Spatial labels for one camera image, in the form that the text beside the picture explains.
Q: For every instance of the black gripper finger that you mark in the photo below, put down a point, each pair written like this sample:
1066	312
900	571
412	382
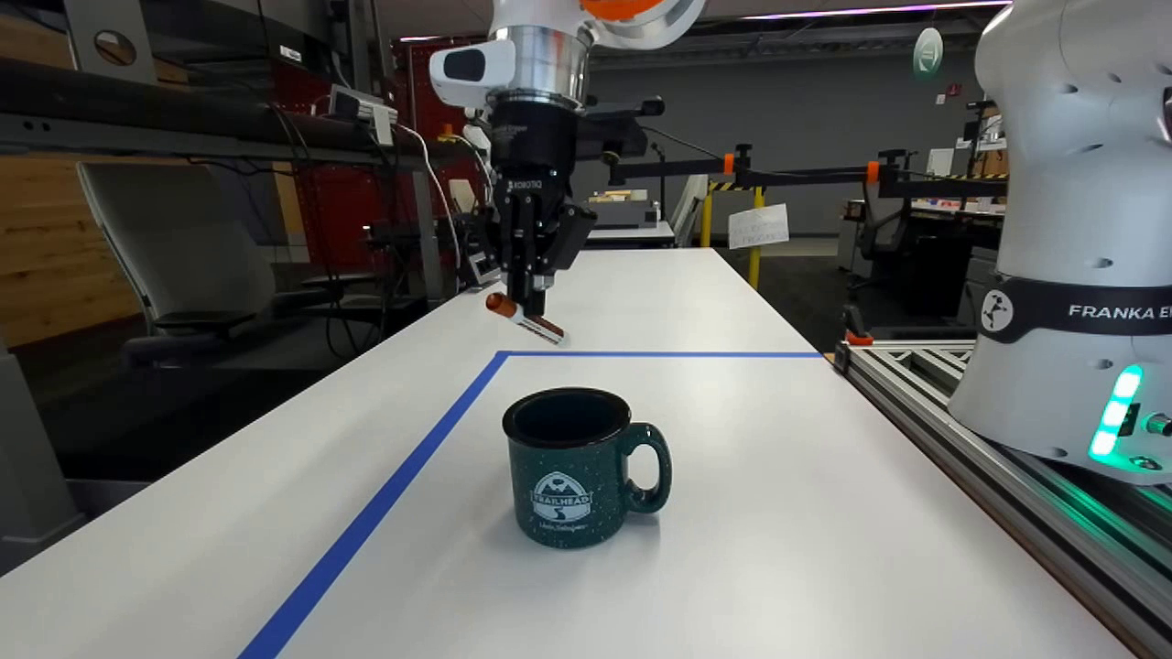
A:
539	258
519	249

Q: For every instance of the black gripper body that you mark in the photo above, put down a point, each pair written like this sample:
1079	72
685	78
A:
537	139

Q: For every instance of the orange capped marker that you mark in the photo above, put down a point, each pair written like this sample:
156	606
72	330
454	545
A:
537	323

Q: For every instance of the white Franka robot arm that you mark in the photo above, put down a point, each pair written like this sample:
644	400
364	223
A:
1073	183

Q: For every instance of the white power strip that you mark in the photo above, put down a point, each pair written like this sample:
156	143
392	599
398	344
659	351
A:
366	113

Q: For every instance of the red tool cabinet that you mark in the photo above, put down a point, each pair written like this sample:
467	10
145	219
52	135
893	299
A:
343	183

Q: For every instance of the white paper sign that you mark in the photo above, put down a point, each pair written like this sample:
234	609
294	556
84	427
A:
759	229

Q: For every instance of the dark green enamel mug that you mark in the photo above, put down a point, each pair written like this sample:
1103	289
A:
570	476

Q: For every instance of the blue tape line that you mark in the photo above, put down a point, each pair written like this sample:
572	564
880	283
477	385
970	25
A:
388	488

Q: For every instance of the black bar with orange clamps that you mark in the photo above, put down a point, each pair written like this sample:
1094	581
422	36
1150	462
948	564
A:
808	173

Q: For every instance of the grey office chair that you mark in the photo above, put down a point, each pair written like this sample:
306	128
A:
185	258

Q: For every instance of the white oval hanging lamp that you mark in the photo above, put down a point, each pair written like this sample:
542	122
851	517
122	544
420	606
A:
928	53

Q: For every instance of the wooden board panel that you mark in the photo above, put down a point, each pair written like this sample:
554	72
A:
56	258

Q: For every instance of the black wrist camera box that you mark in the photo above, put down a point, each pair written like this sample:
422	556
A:
616	128

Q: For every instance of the yellow post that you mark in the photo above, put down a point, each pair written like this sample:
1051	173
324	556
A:
755	239
704	217

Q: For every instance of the aluminium rail mounting frame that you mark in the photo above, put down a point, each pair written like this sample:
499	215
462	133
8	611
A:
1047	512

